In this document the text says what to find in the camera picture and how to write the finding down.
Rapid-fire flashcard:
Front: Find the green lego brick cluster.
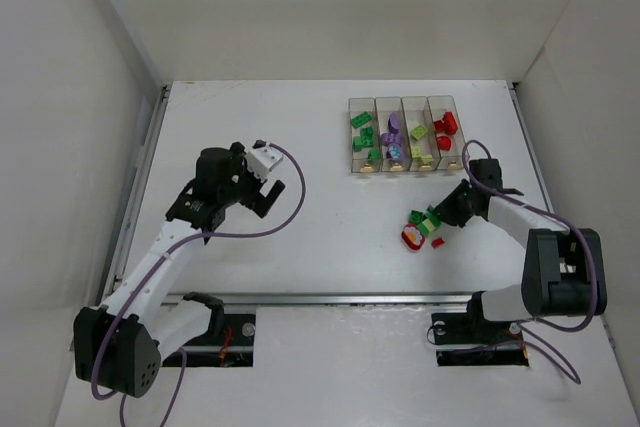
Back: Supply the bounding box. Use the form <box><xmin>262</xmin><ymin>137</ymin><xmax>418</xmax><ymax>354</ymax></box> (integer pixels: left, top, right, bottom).
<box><xmin>417</xmin><ymin>205</ymin><xmax>441</xmax><ymax>237</ymax></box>

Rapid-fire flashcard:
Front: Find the green lego plate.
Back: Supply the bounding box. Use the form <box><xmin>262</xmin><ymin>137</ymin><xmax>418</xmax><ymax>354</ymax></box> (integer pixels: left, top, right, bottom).
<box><xmin>352</xmin><ymin>126</ymin><xmax>375</xmax><ymax>152</ymax></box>

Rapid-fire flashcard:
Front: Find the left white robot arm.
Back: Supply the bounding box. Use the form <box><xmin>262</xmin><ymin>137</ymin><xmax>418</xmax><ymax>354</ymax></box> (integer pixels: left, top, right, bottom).
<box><xmin>73</xmin><ymin>141</ymin><xmax>288</xmax><ymax>400</ymax></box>

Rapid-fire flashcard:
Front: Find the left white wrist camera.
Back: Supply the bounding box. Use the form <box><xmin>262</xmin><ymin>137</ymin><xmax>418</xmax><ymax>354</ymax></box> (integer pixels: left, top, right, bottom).
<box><xmin>245</xmin><ymin>140</ymin><xmax>284</xmax><ymax>182</ymax></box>

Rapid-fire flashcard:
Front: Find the red square lego brick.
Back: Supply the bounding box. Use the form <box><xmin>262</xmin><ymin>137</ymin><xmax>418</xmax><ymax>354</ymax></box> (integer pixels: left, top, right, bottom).
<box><xmin>434</xmin><ymin>120</ymin><xmax>445</xmax><ymax>133</ymax></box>

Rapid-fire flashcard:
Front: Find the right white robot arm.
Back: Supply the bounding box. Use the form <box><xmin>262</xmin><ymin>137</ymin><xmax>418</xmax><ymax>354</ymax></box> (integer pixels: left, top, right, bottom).
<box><xmin>435</xmin><ymin>158</ymin><xmax>608</xmax><ymax>332</ymax></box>

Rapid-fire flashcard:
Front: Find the clear container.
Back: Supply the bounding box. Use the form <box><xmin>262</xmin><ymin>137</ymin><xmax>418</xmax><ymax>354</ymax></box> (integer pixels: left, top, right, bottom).
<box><xmin>375</xmin><ymin>97</ymin><xmax>409</xmax><ymax>172</ymax></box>
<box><xmin>348</xmin><ymin>98</ymin><xmax>382</xmax><ymax>174</ymax></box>
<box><xmin>401</xmin><ymin>96</ymin><xmax>439</xmax><ymax>172</ymax></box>
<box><xmin>427</xmin><ymin>96</ymin><xmax>465</xmax><ymax>171</ymax></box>

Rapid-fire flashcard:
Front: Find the purple flower lego piece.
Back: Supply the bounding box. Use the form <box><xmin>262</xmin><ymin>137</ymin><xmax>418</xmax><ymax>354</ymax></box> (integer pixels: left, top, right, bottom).
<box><xmin>386</xmin><ymin>143</ymin><xmax>404</xmax><ymax>160</ymax></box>

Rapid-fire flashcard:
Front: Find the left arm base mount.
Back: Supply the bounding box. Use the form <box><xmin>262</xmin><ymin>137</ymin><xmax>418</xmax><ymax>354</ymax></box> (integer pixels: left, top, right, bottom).
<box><xmin>157</xmin><ymin>292</ymin><xmax>256</xmax><ymax>368</ymax></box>

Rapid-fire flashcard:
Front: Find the green number three brick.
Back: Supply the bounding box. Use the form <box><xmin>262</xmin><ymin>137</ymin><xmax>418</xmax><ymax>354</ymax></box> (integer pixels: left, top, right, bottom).
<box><xmin>408</xmin><ymin>210</ymin><xmax>424</xmax><ymax>224</ymax></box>

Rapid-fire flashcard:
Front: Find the small purple lego brick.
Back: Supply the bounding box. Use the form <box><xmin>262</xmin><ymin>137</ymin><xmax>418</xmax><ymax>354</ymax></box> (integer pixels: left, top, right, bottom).
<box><xmin>387</xmin><ymin>112</ymin><xmax>400</xmax><ymax>134</ymax></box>

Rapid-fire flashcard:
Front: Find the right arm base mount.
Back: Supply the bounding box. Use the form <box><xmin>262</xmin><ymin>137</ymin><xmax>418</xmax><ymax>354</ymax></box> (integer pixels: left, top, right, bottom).
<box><xmin>428</xmin><ymin>293</ymin><xmax>529</xmax><ymax>367</ymax></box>

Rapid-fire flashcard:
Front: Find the red flower lego piece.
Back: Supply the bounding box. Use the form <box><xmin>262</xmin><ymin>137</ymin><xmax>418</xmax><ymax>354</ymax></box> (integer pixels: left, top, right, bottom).
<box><xmin>401</xmin><ymin>223</ymin><xmax>425</xmax><ymax>251</ymax></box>

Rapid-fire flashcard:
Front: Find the aluminium rail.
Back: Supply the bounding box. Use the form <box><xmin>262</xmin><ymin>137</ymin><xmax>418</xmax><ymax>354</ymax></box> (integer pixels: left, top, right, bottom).
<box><xmin>107</xmin><ymin>290</ymin><xmax>584</xmax><ymax>307</ymax></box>

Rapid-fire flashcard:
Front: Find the red round lego piece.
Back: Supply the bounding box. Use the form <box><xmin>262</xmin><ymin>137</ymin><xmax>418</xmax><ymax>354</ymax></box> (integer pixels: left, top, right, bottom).
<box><xmin>436</xmin><ymin>135</ymin><xmax>453</xmax><ymax>152</ymax></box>

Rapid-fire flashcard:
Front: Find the small red lego piece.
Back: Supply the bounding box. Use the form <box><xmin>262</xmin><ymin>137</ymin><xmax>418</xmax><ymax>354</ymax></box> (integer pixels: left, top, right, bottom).
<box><xmin>431</xmin><ymin>238</ymin><xmax>445</xmax><ymax>249</ymax></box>

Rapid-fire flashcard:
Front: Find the light green lego brick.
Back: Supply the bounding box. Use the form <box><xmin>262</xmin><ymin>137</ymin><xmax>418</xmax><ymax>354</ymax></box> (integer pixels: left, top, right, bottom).
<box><xmin>410</xmin><ymin>124</ymin><xmax>428</xmax><ymax>141</ymax></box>

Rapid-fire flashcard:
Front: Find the long green lego brick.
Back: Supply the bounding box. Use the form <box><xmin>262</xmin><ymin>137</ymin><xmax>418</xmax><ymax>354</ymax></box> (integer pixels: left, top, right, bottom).
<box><xmin>350</xmin><ymin>111</ymin><xmax>373</xmax><ymax>129</ymax></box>

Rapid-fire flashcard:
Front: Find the purple rounded lego brick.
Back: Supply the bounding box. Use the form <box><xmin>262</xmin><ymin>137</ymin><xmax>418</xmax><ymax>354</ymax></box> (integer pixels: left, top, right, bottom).
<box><xmin>380</xmin><ymin>132</ymin><xmax>401</xmax><ymax>146</ymax></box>

